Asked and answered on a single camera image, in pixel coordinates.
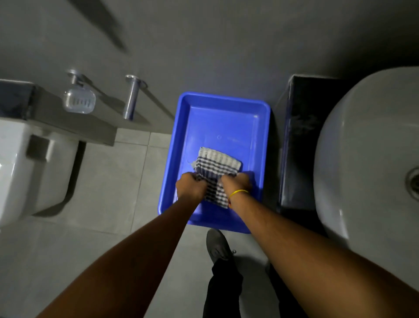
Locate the person's left hand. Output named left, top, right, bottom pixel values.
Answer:
left=175, top=172, right=208, bottom=204

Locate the person's right hand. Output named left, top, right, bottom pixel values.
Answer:
left=220, top=172, right=253, bottom=198

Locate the checkered grey white cloth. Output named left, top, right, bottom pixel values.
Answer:
left=191, top=146, right=243, bottom=209

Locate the person's right forearm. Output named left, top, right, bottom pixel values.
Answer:
left=229, top=191, right=419, bottom=318

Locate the person's left forearm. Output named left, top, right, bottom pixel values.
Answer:
left=35, top=194, right=206, bottom=318

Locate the blue plastic tub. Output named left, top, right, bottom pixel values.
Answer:
left=158, top=92, right=271, bottom=234

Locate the grey shoe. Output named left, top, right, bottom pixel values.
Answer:
left=206, top=228, right=237, bottom=266

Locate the black stone counter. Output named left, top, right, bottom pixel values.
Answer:
left=274, top=75, right=352, bottom=236

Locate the black trouser leg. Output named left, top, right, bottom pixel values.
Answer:
left=202, top=255, right=244, bottom=318

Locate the white round wash basin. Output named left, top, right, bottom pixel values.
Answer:
left=313, top=66, right=419, bottom=292

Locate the grey toilet ledge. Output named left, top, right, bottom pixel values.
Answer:
left=0, top=79, right=118, bottom=147

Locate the white toilet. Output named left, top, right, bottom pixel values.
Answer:
left=0, top=118, right=80, bottom=228

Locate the chrome basin drain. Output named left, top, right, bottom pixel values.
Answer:
left=405, top=167, right=419, bottom=202

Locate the chrome wall holder bar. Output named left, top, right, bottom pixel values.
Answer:
left=122, top=75, right=148, bottom=121

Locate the chrome wall soap dish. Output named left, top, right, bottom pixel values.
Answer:
left=62, top=69, right=96, bottom=115

